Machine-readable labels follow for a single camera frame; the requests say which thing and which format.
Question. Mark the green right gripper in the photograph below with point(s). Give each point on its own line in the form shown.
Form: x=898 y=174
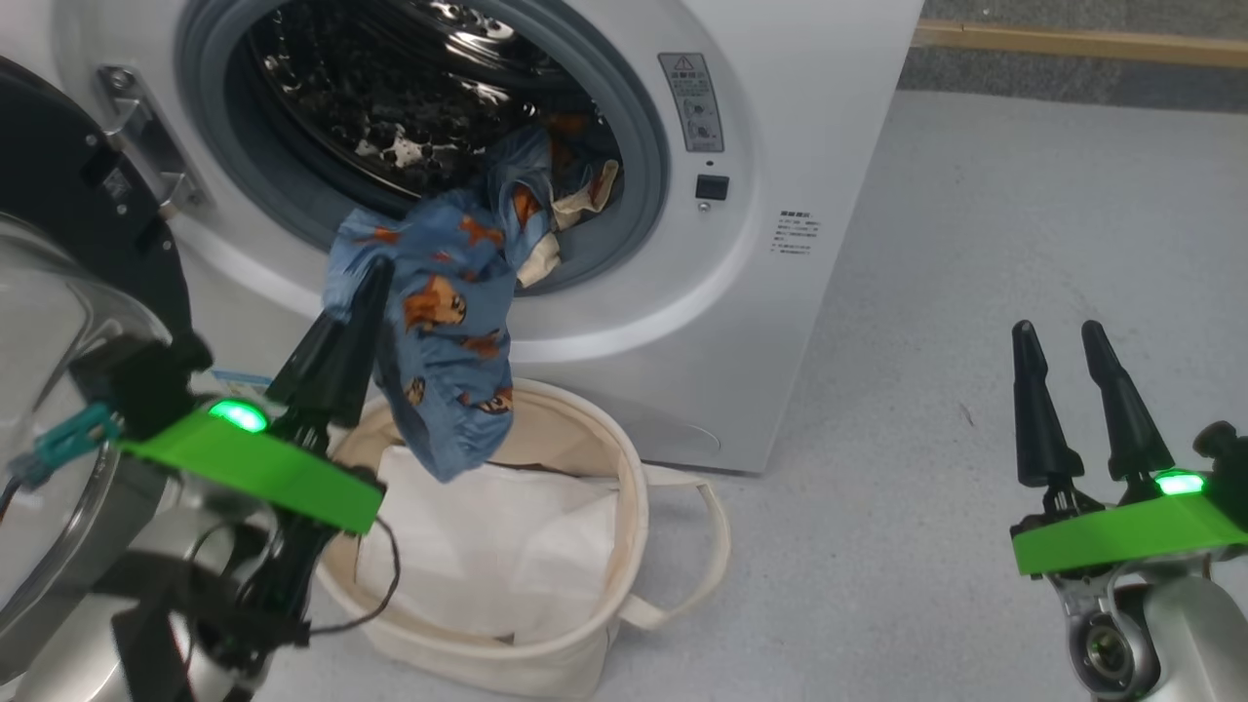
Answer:
x=1121 y=536

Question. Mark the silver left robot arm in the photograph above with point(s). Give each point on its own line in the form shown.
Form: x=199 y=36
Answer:
x=166 y=526

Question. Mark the blue energy label sticker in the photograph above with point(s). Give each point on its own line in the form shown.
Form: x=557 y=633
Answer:
x=242 y=380

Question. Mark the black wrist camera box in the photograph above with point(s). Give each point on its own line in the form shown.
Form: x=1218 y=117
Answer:
x=1224 y=448
x=146 y=385

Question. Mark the washing machine door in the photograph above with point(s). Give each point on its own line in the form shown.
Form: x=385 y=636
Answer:
x=58 y=166

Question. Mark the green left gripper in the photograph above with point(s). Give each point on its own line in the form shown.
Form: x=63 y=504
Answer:
x=292 y=478

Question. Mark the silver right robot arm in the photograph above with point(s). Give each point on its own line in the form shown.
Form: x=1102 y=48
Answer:
x=1189 y=624

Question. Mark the stainless steel washing machine drum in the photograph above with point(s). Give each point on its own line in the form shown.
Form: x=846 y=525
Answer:
x=390 y=97

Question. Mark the silver metal door hinge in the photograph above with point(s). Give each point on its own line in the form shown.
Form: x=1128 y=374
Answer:
x=146 y=136

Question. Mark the grey warning sticker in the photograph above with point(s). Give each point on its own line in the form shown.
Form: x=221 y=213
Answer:
x=691 y=102

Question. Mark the white Hisense washing machine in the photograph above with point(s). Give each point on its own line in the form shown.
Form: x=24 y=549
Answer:
x=799 y=117

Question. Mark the cream canvas laundry basket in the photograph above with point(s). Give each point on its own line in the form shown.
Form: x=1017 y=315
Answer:
x=546 y=663

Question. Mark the small printed text sticker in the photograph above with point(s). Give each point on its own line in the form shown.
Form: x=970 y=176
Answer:
x=798 y=232

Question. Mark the black door lock slot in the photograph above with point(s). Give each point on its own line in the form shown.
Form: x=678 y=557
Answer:
x=712 y=187

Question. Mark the blue patterned garment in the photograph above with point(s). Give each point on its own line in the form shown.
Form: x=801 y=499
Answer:
x=448 y=322

